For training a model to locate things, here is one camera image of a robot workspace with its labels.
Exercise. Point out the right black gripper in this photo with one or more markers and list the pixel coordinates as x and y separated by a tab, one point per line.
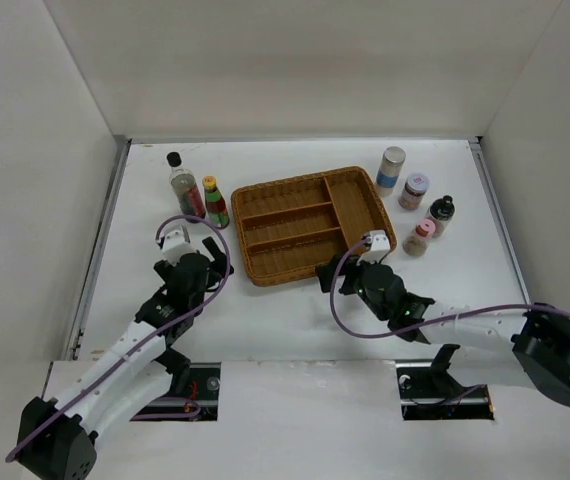
352	270

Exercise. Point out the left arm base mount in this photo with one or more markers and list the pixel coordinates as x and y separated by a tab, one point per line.
192	399

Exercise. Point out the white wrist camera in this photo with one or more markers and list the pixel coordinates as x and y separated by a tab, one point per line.
175	241
377	247

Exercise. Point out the spice jar white lid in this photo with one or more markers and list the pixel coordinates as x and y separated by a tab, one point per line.
414	189

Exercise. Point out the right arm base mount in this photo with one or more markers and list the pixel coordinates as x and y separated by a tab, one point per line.
429	393

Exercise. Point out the tall jar silver lid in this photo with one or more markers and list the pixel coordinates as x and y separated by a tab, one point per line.
392	161

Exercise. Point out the woven wicker divided basket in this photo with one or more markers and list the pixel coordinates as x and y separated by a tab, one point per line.
287	228

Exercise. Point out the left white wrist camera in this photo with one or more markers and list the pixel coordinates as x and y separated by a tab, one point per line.
175	241

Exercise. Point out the spice jar pink lid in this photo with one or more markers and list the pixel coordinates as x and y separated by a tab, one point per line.
417	242

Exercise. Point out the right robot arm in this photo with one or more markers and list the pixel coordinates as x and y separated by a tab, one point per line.
525	345

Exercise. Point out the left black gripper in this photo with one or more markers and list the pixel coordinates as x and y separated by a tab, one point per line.
218	267

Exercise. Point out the clear bottle black cap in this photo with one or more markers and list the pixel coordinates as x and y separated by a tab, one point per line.
183	184

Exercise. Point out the green red sauce bottle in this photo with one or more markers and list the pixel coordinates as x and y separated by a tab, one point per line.
215	204

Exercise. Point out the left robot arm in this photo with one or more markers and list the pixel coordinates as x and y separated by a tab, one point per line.
59	437

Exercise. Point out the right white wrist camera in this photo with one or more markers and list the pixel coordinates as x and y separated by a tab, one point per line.
377	247

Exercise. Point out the small jar black cap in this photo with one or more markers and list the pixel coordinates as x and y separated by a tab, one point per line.
441	212

